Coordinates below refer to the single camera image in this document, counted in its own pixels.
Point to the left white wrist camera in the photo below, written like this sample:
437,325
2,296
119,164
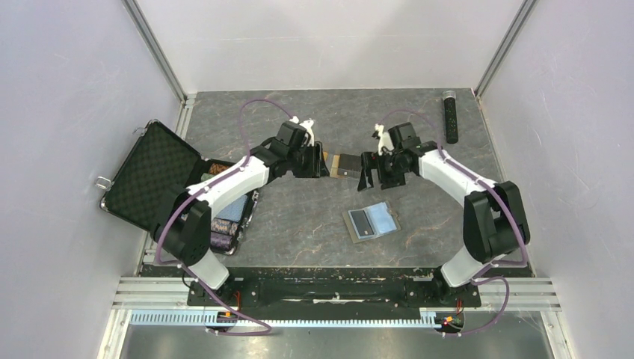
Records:
307,125

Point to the blue playing card deck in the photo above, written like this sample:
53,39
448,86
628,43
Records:
234,211

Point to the clear plastic card box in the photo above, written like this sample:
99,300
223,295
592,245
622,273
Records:
349,166

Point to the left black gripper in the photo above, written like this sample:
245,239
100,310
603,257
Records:
317,164

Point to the slotted cable duct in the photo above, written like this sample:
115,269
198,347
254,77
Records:
210,318

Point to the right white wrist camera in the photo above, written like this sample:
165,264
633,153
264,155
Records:
385,144

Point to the grey card holder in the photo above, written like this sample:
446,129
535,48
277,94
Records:
383,218

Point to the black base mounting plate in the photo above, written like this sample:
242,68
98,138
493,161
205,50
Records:
344,292

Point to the black poker chip case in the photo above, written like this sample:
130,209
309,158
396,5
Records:
159,160

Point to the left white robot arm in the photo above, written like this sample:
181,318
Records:
183,222

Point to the orange credit cards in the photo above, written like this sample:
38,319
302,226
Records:
332,163

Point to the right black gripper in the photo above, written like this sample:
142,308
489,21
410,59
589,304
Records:
369,161

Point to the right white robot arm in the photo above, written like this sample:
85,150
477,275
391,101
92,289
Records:
494,220

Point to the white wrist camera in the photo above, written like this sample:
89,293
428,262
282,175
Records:
307,125
385,144

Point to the black VIP credit card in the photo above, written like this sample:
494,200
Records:
360,224

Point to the black glitter microphone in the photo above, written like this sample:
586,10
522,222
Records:
450,117

